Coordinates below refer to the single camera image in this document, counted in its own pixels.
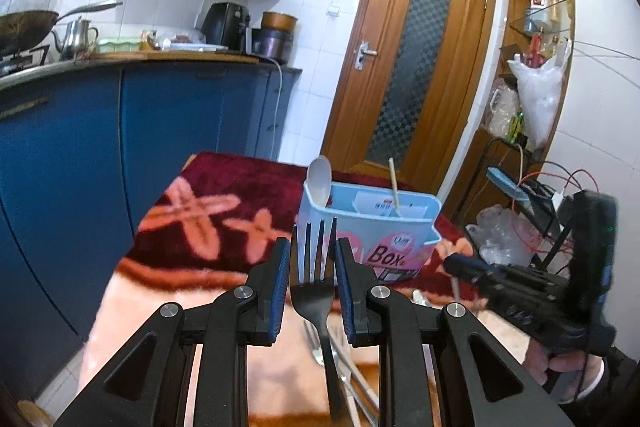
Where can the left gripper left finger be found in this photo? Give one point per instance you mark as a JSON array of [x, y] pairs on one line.
[[189, 361]]

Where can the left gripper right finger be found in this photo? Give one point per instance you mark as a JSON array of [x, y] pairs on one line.
[[437, 366]]

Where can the wooden chopstick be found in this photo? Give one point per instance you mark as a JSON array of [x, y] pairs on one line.
[[455, 287], [393, 181]]

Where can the beige plastic spoon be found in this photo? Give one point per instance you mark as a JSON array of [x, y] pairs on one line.
[[319, 180]]

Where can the person's right hand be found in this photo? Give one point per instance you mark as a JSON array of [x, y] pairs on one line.
[[588, 370]]

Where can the clear plastic bag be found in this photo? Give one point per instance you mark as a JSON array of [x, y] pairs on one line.
[[502, 237]]

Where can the plush floral blanket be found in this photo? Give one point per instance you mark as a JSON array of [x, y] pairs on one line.
[[214, 222]]

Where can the blue utensil holder box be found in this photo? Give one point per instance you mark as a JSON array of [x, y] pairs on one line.
[[395, 241]]

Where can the white plastic bag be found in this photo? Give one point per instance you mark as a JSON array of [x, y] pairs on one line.
[[539, 90]]

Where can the blue lower cabinets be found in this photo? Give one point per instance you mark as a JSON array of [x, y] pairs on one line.
[[85, 151]]

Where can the wooden shelf niche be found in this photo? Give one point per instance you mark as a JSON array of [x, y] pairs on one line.
[[547, 23]]

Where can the wooden door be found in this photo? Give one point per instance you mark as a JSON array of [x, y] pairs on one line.
[[407, 86]]

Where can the steel kettle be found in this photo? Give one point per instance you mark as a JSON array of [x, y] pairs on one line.
[[79, 39]]

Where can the black wok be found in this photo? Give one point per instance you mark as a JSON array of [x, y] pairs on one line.
[[22, 31]]

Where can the brown pot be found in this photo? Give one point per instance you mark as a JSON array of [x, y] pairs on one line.
[[278, 21]]

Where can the black wire rack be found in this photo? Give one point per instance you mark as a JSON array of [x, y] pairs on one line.
[[498, 172]]

